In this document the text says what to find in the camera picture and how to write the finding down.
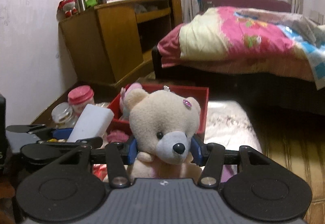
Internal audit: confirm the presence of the pink knitted sock ball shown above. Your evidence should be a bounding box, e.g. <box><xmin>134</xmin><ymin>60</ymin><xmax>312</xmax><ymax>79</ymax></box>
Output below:
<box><xmin>106</xmin><ymin>130</ymin><xmax>129</xmax><ymax>144</ymax></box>

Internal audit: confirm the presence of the white foam sponge block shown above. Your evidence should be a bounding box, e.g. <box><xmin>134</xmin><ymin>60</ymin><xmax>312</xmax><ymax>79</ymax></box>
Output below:
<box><xmin>67</xmin><ymin>104</ymin><xmax>114</xmax><ymax>142</ymax></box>

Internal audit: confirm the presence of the beige teddy bear plush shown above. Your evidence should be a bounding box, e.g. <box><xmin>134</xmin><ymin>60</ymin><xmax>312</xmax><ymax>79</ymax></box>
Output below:
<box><xmin>123</xmin><ymin>88</ymin><xmax>203</xmax><ymax>181</ymax></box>

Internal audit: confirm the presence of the clear glass jar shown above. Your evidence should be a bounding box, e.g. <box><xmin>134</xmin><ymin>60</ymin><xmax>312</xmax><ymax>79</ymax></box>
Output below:
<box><xmin>51</xmin><ymin>102</ymin><xmax>77</xmax><ymax>129</ymax></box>

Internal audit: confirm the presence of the pink milk tea cup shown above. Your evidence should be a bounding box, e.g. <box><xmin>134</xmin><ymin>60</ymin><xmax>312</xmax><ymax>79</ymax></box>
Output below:
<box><xmin>68</xmin><ymin>85</ymin><xmax>95</xmax><ymax>116</ymax></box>

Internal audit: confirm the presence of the floral tablecloth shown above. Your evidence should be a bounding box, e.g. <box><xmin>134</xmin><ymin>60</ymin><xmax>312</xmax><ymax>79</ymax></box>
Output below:
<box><xmin>93</xmin><ymin>101</ymin><xmax>262</xmax><ymax>182</ymax></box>

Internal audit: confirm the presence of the wooden cabinet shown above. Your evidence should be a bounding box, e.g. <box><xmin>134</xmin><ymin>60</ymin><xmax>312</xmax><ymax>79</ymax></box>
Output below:
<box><xmin>59</xmin><ymin>0</ymin><xmax>183</xmax><ymax>86</ymax></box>

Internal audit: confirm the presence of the red santa doll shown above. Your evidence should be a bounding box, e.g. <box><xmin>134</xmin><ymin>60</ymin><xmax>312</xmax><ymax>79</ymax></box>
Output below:
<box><xmin>58</xmin><ymin>0</ymin><xmax>78</xmax><ymax>18</ymax></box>

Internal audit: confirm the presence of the green plush toy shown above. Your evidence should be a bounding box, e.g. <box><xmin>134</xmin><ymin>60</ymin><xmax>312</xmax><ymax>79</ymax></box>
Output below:
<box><xmin>85</xmin><ymin>0</ymin><xmax>98</xmax><ymax>9</ymax></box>

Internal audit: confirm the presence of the pink floral quilt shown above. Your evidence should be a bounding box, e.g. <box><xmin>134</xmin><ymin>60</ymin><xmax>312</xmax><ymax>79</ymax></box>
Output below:
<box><xmin>157</xmin><ymin>7</ymin><xmax>324</xmax><ymax>89</ymax></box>

